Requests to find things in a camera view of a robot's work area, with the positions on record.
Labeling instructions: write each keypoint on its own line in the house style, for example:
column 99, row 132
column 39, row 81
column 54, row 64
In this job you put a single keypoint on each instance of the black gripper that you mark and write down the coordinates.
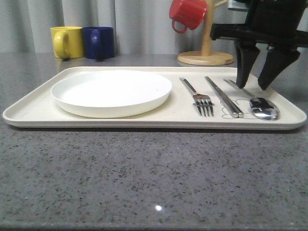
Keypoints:
column 273, row 22

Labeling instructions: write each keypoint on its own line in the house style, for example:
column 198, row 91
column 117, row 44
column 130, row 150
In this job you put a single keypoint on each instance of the silver spoon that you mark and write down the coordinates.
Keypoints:
column 260, row 107

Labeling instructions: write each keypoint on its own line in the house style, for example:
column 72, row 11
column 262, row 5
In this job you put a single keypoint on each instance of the silver fork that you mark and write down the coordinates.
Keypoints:
column 202, row 102

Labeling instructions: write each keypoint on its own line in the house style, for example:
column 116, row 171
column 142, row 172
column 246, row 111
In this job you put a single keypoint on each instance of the white round plate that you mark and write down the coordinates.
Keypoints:
column 111, row 93

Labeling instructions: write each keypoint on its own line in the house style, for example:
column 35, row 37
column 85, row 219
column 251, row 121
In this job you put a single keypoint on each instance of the wooden mug tree stand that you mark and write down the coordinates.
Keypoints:
column 207, row 57

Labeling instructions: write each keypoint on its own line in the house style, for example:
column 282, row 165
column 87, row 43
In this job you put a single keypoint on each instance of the cream rabbit serving tray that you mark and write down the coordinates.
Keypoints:
column 38, row 109

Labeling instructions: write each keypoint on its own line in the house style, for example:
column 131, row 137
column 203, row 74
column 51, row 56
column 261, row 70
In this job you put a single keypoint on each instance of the red mug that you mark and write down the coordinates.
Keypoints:
column 187, row 14

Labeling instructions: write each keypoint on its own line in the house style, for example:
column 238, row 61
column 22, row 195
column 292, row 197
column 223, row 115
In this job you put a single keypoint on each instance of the dark blue mug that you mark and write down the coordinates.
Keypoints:
column 98, row 42

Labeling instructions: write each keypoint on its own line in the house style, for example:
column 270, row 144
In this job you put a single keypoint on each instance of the yellow mug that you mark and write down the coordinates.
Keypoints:
column 67, row 42

